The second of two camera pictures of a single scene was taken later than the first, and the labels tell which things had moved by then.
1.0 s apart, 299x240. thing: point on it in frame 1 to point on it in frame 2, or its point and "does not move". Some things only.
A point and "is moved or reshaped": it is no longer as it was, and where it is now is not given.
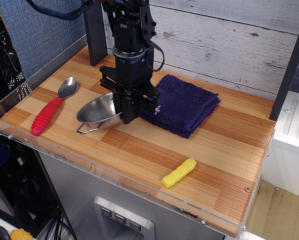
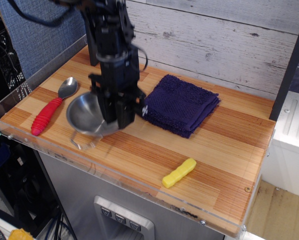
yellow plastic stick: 187,166 does not move
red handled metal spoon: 68,87 does not move
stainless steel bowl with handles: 98,113 is moved or reshaped
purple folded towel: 183,108 does not move
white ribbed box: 287,165 does not move
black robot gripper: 132,75 to 119,73
